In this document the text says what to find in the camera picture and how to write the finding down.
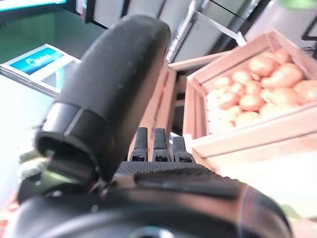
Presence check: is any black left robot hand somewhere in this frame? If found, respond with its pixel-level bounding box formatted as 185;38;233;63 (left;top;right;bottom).
0;14;294;238

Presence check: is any white freezer blue label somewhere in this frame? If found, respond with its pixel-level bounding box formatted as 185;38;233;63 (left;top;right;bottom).
0;43;82;99

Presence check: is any grey metal cabinet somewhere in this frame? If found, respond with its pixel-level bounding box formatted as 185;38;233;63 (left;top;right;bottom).
165;0;251;62

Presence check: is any tan potato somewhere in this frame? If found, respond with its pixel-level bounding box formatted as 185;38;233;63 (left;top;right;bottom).
231;70;253;85
239;94;265;112
249;56;280;77
217;91;241;110
272;48;293;65
214;76;233;89
261;63;305;89

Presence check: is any wooden display shelf frame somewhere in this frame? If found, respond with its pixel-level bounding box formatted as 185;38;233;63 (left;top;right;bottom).
138;49;238;139

